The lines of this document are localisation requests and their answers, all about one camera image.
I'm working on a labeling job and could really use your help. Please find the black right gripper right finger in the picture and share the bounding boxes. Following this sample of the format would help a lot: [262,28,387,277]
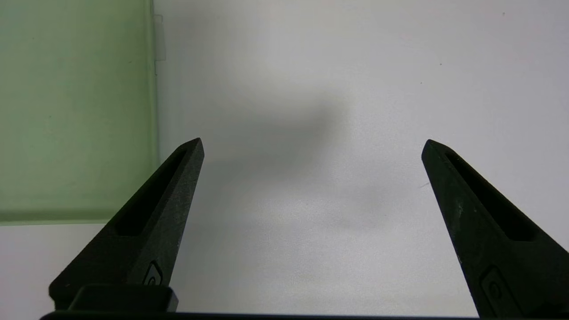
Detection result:
[421,140,569,318]

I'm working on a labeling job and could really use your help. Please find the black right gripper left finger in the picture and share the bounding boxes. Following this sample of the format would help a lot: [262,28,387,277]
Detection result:
[48,137,205,311]

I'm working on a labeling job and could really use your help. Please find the green plastic tray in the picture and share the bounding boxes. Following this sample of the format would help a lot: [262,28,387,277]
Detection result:
[0,0,160,226]

